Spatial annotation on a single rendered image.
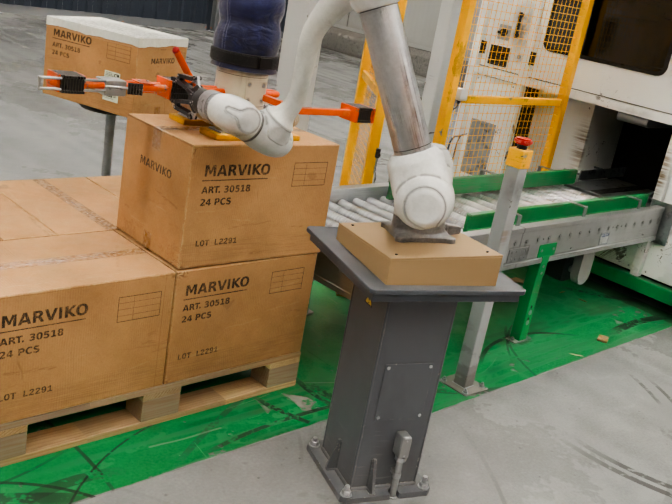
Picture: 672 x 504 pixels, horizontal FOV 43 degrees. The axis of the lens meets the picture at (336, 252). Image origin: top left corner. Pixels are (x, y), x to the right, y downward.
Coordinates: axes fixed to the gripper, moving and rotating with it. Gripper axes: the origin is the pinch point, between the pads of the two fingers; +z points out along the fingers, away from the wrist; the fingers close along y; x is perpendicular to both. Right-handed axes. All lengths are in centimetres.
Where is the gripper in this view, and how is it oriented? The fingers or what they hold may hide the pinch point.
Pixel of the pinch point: (171, 87)
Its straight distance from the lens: 271.4
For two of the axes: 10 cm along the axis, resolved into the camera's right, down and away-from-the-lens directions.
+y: -1.8, 9.3, 3.3
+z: -6.7, -3.6, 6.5
